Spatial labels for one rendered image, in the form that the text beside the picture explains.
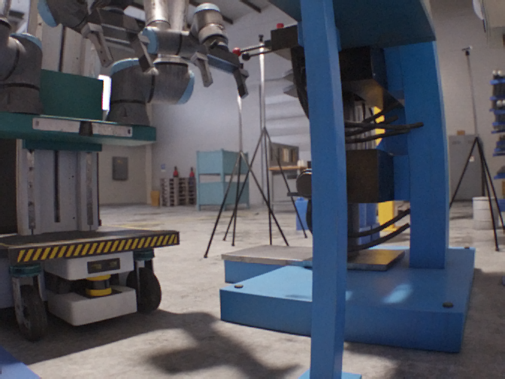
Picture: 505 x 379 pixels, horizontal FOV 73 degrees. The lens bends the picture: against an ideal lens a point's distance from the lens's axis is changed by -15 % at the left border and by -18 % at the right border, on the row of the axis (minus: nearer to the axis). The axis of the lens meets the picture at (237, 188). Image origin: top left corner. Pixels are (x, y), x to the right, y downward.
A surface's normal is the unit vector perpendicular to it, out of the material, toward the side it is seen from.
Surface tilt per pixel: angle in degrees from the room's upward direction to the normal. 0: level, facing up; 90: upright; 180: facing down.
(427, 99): 90
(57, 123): 90
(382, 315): 90
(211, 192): 90
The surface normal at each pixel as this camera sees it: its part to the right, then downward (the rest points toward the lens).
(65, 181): 0.78, -0.03
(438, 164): -0.58, 0.00
